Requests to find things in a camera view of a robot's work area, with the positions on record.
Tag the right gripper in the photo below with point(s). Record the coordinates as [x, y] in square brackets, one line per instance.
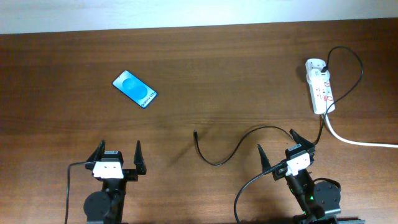
[278, 174]

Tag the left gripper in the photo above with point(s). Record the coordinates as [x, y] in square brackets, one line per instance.
[131, 175]

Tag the blue Samsung smartphone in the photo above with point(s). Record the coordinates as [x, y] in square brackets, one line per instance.
[135, 89]

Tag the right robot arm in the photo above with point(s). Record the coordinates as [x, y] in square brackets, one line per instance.
[318, 198]

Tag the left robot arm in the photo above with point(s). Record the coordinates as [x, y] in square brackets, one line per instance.
[106, 206]

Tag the white USB charger adapter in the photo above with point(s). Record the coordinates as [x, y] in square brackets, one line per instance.
[316, 76]

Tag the white power strip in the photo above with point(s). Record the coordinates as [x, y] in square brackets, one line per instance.
[321, 94]

